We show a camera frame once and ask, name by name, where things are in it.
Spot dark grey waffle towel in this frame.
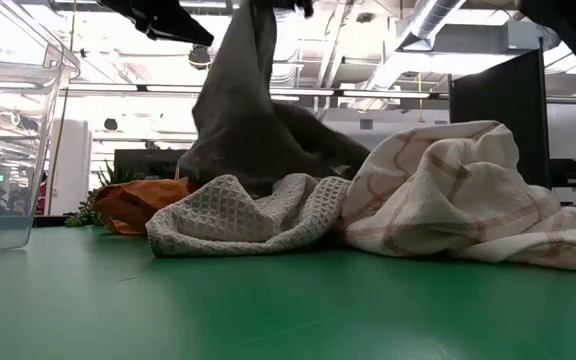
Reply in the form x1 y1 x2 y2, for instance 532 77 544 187
177 0 372 199

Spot light grey waffle towel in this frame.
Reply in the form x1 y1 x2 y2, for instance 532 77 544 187
145 172 353 259

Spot white towel orange plaid stripes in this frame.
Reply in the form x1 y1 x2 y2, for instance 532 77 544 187
340 119 576 272

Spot large dark ceiling dome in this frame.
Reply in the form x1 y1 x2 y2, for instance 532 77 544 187
189 43 213 70

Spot ceiling strip light row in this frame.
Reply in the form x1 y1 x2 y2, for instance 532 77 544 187
67 83 450 100

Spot black background screen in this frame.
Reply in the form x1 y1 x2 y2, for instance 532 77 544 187
112 148 192 180

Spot green potted succulent plant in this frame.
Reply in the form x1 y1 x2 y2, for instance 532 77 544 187
65 159 144 229

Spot white column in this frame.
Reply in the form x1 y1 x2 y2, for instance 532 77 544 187
47 118 93 216

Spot clear plastic bin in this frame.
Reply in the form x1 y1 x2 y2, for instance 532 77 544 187
0 0 82 251

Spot black partition panel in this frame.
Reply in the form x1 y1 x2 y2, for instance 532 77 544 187
448 37 552 189

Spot silver ventilation duct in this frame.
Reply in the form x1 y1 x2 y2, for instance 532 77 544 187
396 0 467 54

